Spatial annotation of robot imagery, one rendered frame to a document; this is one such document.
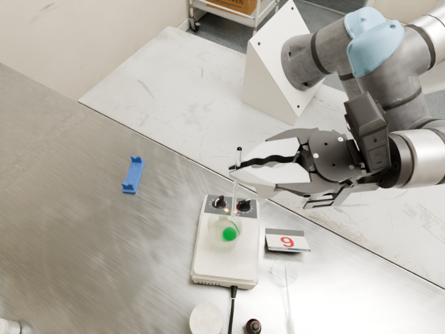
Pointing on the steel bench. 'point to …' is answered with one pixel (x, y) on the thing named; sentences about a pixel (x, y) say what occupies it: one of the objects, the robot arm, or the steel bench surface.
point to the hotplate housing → (222, 278)
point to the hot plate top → (242, 254)
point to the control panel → (231, 206)
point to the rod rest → (133, 176)
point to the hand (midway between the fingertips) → (240, 166)
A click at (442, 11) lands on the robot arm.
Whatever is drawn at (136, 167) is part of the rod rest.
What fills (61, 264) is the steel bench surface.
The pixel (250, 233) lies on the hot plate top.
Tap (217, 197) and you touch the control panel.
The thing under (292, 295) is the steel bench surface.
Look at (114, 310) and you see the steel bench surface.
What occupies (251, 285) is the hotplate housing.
